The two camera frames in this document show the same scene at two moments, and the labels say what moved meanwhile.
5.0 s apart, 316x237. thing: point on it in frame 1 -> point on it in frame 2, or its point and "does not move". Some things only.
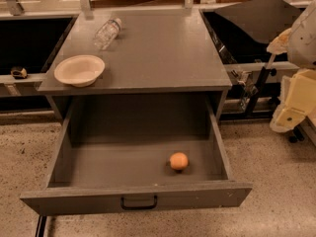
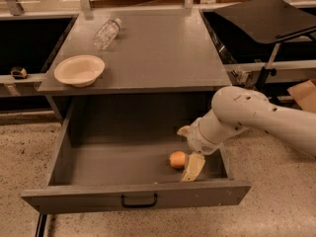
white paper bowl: x=80 y=71 does not move
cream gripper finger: x=301 y=98 -> x=196 y=163
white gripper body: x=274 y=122 -> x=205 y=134
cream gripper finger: x=279 y=45 -> x=184 y=130
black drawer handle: x=137 y=207 does not move
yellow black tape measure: x=19 y=72 does not move
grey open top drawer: x=112 y=147 does not move
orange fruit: x=179 y=161 does not move
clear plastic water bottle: x=107 y=33 does not move
